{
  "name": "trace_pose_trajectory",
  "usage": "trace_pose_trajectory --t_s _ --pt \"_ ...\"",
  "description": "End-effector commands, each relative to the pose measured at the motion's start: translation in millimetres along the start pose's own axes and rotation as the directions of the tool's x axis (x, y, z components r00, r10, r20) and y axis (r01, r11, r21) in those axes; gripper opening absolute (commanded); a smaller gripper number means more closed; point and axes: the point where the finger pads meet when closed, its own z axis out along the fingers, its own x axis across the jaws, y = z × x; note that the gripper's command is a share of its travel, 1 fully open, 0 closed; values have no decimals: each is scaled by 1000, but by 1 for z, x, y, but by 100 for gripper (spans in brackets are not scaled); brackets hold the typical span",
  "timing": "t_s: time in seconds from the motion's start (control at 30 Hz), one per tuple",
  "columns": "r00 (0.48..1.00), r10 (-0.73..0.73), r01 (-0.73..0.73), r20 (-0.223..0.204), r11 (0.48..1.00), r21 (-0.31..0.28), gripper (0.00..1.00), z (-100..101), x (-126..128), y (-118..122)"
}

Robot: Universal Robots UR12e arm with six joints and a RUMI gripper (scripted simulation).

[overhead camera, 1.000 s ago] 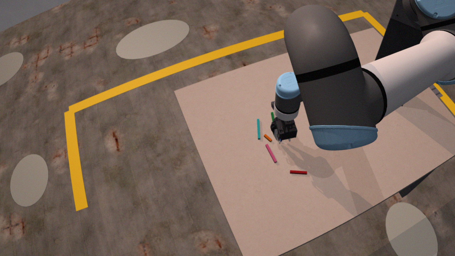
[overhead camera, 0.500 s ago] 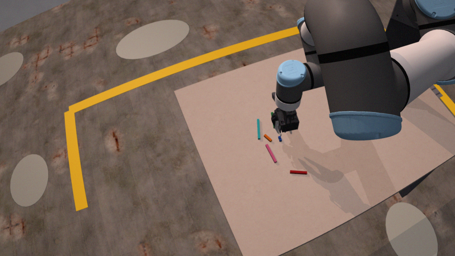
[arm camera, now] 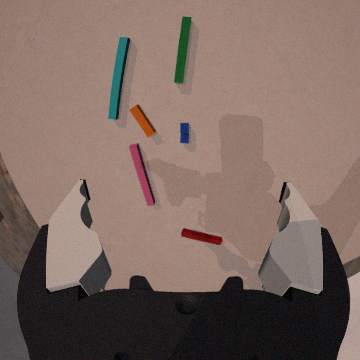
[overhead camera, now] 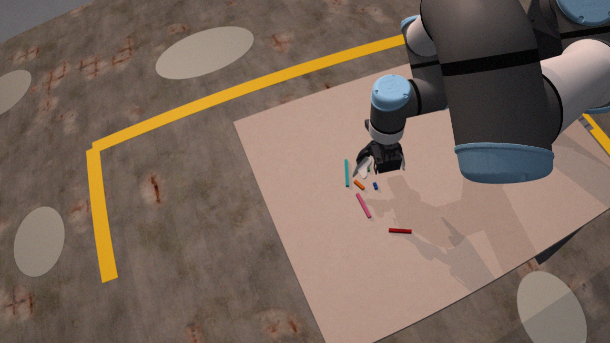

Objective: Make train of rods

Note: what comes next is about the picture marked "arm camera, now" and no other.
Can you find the orange rod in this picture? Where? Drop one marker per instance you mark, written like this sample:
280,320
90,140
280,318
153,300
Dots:
142,120

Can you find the pink rod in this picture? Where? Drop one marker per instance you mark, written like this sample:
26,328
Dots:
142,174

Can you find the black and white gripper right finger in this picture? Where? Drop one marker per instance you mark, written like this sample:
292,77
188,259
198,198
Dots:
303,266

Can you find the red rod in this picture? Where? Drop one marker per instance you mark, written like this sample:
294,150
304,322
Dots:
201,236

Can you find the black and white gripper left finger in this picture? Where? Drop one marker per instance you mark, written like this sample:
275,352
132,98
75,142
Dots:
65,264

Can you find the small blue cube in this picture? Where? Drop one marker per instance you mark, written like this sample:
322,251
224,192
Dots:
184,127
184,138

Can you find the green rod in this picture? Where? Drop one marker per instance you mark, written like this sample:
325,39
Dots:
182,49

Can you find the turquoise rod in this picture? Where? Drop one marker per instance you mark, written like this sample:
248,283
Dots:
118,75

